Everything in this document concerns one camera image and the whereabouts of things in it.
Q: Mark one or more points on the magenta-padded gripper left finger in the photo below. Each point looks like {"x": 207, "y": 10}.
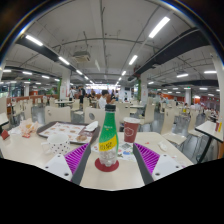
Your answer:
{"x": 77, "y": 160}

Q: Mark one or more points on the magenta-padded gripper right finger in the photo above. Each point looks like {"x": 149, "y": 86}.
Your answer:
{"x": 146, "y": 160}

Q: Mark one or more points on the green-labelled clear drink bottle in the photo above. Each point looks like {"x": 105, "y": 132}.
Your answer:
{"x": 108, "y": 140}

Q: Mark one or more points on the crumpled clear plastic wrapper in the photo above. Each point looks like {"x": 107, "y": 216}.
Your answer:
{"x": 163, "y": 146}

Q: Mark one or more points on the white black-dotted mug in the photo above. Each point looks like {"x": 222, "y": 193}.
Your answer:
{"x": 59, "y": 143}

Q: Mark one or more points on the flat round red coaster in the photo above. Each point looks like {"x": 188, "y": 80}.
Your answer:
{"x": 106, "y": 168}

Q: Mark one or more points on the red paper cup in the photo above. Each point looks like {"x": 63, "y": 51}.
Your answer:
{"x": 131, "y": 130}

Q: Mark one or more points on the white folded napkin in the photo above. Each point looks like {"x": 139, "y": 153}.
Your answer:
{"x": 91, "y": 126}

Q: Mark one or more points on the crumpled orange-white food wrapper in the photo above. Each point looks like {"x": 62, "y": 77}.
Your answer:
{"x": 28, "y": 127}

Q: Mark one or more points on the person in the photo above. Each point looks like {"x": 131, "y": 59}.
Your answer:
{"x": 81, "y": 95}
{"x": 103, "y": 100}

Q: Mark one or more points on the white black-legged side table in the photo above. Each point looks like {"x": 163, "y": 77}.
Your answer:
{"x": 208, "y": 128}

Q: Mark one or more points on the orange upholstered bench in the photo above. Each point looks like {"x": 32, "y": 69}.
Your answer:
{"x": 221, "y": 150}

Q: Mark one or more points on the small red table sign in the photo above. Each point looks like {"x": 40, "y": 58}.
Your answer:
{"x": 4, "y": 134}

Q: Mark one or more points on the small red cup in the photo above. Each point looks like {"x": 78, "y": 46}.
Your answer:
{"x": 217, "y": 126}

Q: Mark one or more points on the small yellow bottle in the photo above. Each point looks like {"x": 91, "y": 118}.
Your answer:
{"x": 220, "y": 127}

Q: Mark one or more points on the ceiling air conditioning unit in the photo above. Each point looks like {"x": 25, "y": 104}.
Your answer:
{"x": 81, "y": 56}

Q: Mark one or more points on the group of ceiling strip lights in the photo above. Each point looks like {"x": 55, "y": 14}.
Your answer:
{"x": 159, "y": 26}

